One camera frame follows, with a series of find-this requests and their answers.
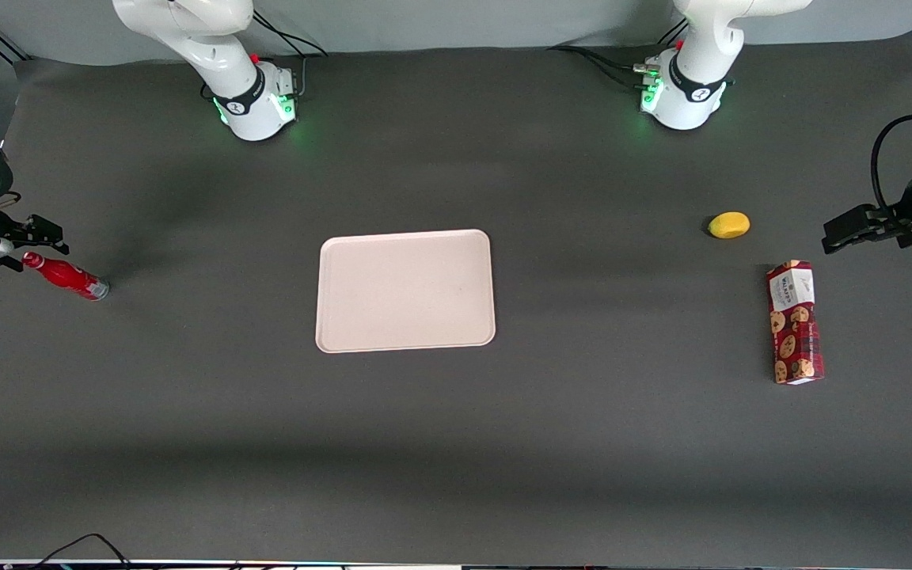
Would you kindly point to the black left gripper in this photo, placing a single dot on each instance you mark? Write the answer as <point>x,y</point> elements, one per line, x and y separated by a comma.
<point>909,207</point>

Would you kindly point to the red coke bottle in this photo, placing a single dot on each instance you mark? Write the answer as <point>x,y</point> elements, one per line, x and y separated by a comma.
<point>68,275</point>

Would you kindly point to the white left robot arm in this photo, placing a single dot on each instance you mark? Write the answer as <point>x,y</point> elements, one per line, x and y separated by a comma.
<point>697,79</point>

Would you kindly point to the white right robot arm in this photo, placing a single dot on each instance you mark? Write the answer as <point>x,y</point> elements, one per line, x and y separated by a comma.
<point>226,59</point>

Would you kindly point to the white rectangular tray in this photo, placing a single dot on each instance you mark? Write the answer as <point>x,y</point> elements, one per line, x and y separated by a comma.
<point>404,289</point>

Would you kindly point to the red cookie box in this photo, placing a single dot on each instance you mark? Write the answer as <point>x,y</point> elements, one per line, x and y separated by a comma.
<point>795,332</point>

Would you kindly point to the yellow lemon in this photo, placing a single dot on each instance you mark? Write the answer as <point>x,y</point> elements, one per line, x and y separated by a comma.
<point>729,225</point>

